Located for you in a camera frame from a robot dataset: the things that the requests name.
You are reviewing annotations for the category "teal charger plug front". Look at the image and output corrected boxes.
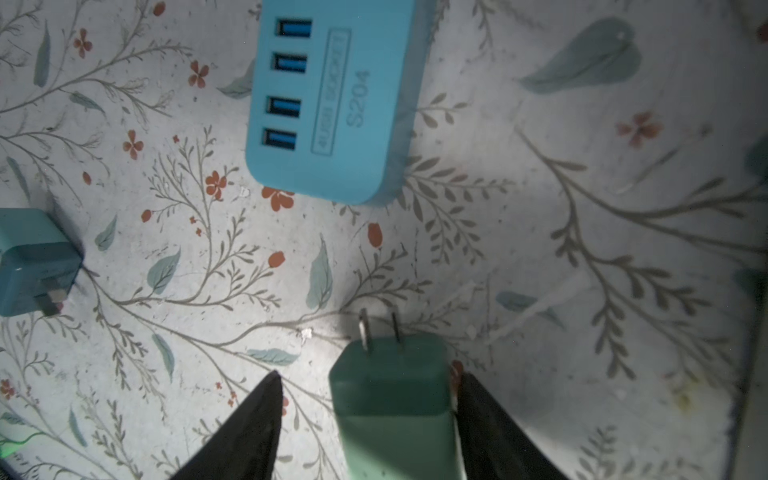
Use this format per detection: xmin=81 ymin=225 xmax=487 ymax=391
xmin=1 ymin=208 xmax=82 ymax=317

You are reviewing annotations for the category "teal tower power strip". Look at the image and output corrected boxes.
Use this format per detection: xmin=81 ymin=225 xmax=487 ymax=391
xmin=245 ymin=0 xmax=436 ymax=206

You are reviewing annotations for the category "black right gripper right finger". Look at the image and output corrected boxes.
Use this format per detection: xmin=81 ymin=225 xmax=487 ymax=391
xmin=456 ymin=373 xmax=566 ymax=480

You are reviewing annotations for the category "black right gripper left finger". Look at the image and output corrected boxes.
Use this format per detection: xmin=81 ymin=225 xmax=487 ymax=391
xmin=173 ymin=371 xmax=283 ymax=480

